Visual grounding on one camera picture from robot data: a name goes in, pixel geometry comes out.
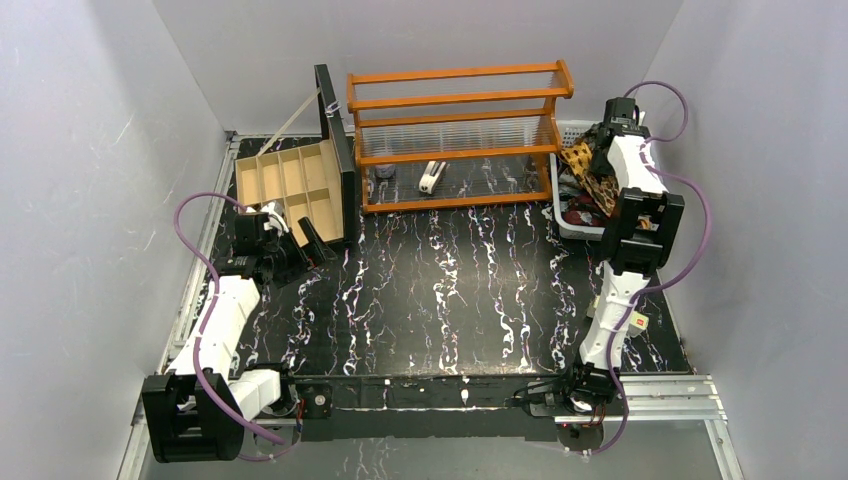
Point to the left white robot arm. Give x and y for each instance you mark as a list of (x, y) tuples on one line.
[(195, 410)]

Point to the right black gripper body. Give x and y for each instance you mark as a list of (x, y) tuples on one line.
[(622, 125)]

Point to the small white cardboard box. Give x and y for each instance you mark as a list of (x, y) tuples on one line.
[(637, 323)]

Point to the orange wooden shelf rack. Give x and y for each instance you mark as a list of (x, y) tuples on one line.
[(495, 126)]

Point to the grey round object on shelf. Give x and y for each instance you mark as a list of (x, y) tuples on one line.
[(384, 171)]

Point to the yellow patterned tie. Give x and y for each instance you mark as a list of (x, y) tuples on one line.
[(603, 189)]

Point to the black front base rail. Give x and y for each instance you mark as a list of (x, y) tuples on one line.
[(529, 406)]

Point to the white plastic basket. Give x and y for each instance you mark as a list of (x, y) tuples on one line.
[(643, 204)]

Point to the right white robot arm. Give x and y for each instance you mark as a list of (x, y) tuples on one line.
[(628, 266)]

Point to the dark red tie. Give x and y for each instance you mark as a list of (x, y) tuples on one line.
[(582, 211)]

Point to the white stapler-like object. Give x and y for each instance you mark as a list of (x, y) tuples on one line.
[(431, 176)]

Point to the black compartment tie box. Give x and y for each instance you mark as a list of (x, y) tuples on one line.
[(316, 181)]

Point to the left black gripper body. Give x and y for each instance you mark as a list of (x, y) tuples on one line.
[(296, 247)]

